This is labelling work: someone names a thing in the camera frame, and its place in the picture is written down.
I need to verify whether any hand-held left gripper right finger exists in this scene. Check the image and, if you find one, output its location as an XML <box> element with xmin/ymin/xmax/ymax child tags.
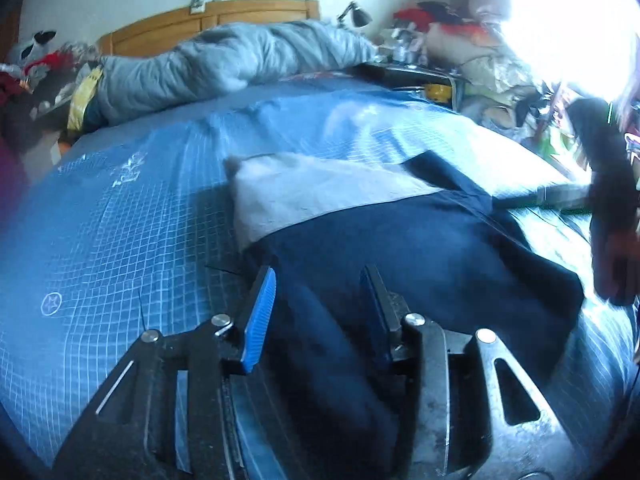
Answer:
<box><xmin>360</xmin><ymin>265</ymin><xmax>591</xmax><ymax>480</ymax></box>

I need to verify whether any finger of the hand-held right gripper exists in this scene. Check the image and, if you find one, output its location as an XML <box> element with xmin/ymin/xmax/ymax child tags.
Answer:
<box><xmin>492</xmin><ymin>182</ymin><xmax>596</xmax><ymax>211</ymax></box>

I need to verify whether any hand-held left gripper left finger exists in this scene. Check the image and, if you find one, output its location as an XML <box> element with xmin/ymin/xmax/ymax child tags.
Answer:
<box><xmin>52</xmin><ymin>266</ymin><xmax>277</xmax><ymax>480</ymax></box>

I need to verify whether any navy and grey small garment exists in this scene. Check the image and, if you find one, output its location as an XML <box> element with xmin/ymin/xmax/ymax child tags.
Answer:
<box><xmin>222</xmin><ymin>150</ymin><xmax>586</xmax><ymax>480</ymax></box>

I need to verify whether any pile of mixed clutter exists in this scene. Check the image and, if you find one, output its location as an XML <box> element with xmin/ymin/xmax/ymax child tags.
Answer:
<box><xmin>380</xmin><ymin>2</ymin><xmax>576</xmax><ymax>161</ymax></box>

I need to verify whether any blue grid bed sheet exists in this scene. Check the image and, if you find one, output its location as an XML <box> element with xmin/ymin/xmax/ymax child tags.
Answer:
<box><xmin>0</xmin><ymin>72</ymin><xmax>640</xmax><ymax>471</ymax></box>

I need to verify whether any black desk lamp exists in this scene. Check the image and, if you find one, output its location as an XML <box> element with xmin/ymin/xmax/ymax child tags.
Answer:
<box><xmin>336</xmin><ymin>1</ymin><xmax>373</xmax><ymax>28</ymax></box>

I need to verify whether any grey quilted duvet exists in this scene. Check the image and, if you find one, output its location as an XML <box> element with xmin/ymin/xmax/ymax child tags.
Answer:
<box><xmin>82</xmin><ymin>20</ymin><xmax>378</xmax><ymax>128</ymax></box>

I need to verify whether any yellow striped cloth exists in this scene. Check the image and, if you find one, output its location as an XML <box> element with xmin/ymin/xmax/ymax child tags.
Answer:
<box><xmin>66</xmin><ymin>67</ymin><xmax>103</xmax><ymax>133</ymax></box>

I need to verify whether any wooden headboard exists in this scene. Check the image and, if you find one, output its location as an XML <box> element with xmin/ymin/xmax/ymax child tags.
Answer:
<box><xmin>97</xmin><ymin>0</ymin><xmax>321</xmax><ymax>58</ymax></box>

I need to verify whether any red plush cloth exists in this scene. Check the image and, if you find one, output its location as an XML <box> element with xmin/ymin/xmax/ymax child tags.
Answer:
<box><xmin>22</xmin><ymin>52</ymin><xmax>76</xmax><ymax>73</ymax></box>

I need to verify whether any dark red clothing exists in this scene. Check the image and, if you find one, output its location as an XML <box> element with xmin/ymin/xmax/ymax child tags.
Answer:
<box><xmin>0</xmin><ymin>70</ymin><xmax>26</xmax><ymax>103</ymax></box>

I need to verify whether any black and white plush toy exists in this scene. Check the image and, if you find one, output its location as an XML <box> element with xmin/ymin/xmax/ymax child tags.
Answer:
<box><xmin>7</xmin><ymin>30</ymin><xmax>58</xmax><ymax>63</ymax></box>

